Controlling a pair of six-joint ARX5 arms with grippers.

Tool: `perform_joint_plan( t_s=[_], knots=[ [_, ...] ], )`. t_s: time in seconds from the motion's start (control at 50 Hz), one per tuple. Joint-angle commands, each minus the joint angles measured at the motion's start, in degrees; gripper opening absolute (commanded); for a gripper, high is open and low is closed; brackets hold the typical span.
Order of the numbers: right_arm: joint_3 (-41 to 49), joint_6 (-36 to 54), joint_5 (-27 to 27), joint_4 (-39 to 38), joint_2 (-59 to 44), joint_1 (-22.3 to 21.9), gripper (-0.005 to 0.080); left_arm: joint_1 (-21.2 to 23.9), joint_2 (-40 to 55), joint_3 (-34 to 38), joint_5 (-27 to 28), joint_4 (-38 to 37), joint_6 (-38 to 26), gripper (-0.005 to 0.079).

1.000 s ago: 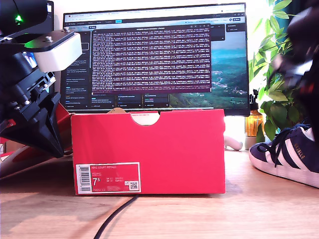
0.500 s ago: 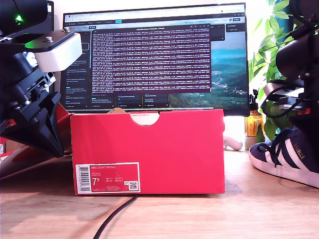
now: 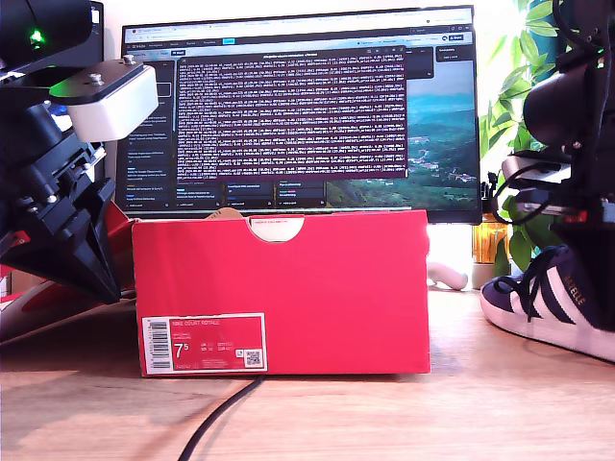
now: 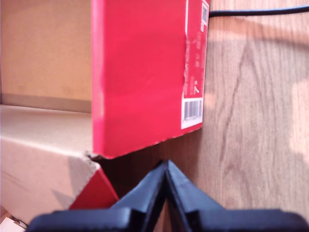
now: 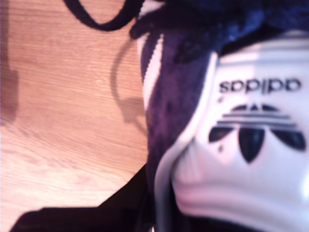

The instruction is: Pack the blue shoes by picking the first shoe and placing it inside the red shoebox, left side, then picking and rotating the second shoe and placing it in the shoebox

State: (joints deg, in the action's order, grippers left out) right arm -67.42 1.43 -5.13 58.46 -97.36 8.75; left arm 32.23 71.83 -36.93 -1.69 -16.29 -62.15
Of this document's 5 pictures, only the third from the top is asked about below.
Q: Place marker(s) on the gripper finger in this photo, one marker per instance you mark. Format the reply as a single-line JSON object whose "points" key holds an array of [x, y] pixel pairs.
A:
{"points": [[596, 269]]}

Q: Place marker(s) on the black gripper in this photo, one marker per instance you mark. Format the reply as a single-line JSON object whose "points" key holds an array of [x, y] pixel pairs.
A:
{"points": [[53, 182]]}

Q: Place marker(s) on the blue suede white-striped shoe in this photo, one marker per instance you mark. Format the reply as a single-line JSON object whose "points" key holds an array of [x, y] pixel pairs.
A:
{"points": [[509, 293]]}

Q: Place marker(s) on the red Nike shoebox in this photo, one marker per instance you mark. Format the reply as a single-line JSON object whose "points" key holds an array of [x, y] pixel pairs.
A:
{"points": [[288, 298]]}

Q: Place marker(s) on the amber glass pump bottle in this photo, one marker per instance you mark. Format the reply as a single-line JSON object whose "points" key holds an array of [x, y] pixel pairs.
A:
{"points": [[487, 237]]}

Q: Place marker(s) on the white round bottle holder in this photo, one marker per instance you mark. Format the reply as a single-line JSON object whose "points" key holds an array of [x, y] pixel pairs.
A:
{"points": [[480, 274]]}

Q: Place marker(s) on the green leafy potted plant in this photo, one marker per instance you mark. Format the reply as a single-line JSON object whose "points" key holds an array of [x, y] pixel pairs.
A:
{"points": [[514, 96]]}

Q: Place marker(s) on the small black computer monitor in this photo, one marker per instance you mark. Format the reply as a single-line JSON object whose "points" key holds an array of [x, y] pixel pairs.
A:
{"points": [[99, 43]]}

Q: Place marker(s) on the wide black computer monitor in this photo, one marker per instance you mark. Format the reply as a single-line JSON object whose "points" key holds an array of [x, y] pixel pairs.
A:
{"points": [[288, 120]]}

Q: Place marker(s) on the white camera box black bracket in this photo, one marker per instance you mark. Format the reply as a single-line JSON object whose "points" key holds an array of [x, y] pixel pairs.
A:
{"points": [[533, 168], [115, 105]]}

